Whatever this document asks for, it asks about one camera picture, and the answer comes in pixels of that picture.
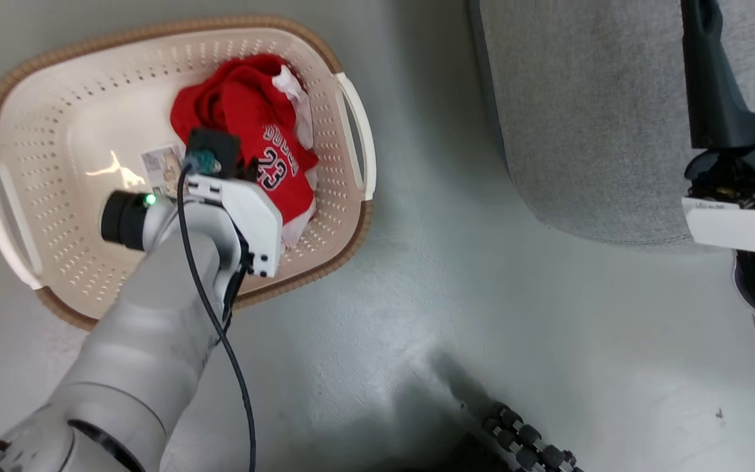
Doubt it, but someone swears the beige perforated laundry basket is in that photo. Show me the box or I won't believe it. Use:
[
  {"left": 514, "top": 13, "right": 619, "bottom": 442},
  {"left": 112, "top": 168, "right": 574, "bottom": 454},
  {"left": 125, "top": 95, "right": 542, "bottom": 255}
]
[{"left": 0, "top": 14, "right": 378, "bottom": 331}]

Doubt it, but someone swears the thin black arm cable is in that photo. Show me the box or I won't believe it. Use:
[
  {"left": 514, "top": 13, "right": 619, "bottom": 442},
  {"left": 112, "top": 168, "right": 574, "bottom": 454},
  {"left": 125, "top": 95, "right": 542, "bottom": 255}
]
[{"left": 176, "top": 157, "right": 258, "bottom": 472}]

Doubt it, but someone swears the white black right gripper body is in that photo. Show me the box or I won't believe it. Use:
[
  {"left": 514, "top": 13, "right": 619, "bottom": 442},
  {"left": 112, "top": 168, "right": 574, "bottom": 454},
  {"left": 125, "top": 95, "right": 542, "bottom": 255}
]
[{"left": 682, "top": 97, "right": 755, "bottom": 258}]

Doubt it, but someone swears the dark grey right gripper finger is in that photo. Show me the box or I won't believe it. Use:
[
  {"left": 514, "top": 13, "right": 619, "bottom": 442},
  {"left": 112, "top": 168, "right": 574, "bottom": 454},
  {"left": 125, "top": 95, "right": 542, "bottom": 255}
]
[{"left": 680, "top": 0, "right": 755, "bottom": 150}]

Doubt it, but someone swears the red number 23 jersey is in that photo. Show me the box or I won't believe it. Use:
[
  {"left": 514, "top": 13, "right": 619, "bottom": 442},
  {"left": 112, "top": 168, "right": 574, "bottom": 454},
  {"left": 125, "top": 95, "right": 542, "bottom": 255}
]
[{"left": 170, "top": 54, "right": 320, "bottom": 249}]

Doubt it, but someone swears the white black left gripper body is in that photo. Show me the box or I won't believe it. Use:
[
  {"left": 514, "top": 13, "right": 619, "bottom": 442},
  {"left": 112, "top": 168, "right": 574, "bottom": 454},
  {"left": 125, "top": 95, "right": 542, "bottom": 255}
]
[{"left": 181, "top": 157, "right": 284, "bottom": 279}]

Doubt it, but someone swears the grey fabric sofa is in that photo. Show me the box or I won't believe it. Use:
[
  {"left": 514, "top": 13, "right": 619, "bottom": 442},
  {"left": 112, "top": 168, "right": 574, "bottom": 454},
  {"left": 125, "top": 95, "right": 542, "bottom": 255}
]
[{"left": 469, "top": 0, "right": 755, "bottom": 254}]

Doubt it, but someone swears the printed paper label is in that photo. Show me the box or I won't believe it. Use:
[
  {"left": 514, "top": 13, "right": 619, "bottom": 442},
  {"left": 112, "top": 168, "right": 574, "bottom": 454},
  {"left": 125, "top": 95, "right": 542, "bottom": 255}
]
[{"left": 140, "top": 144, "right": 187, "bottom": 199}]

